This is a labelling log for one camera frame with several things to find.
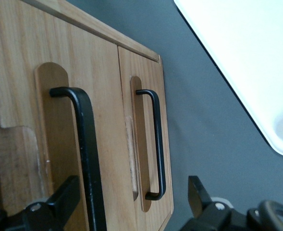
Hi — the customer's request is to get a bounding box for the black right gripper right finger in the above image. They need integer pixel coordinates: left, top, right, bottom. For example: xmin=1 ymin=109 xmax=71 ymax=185
xmin=179 ymin=175 xmax=283 ymax=231

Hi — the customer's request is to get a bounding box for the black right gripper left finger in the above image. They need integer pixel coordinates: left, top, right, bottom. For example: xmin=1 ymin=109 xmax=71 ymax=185
xmin=0 ymin=175 xmax=81 ymax=231

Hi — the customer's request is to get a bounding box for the black metal drawer handle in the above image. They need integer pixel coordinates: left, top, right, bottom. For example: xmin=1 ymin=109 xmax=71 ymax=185
xmin=49 ymin=87 xmax=108 ymax=231
xmin=135 ymin=89 xmax=166 ymax=201

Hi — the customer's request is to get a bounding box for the wooden drawer with notch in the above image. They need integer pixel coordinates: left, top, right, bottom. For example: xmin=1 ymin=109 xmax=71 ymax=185
xmin=0 ymin=0 xmax=139 ymax=231

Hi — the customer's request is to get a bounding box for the wooden drawer without notch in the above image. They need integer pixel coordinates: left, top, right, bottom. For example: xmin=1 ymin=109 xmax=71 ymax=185
xmin=117 ymin=45 xmax=175 ymax=231

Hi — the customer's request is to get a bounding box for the wooden drawer cabinet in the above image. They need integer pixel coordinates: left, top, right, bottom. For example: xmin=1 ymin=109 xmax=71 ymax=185
xmin=0 ymin=0 xmax=162 ymax=231

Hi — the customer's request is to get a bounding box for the beige plastic tray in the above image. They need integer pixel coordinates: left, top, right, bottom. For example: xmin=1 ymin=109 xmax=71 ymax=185
xmin=173 ymin=0 xmax=283 ymax=159

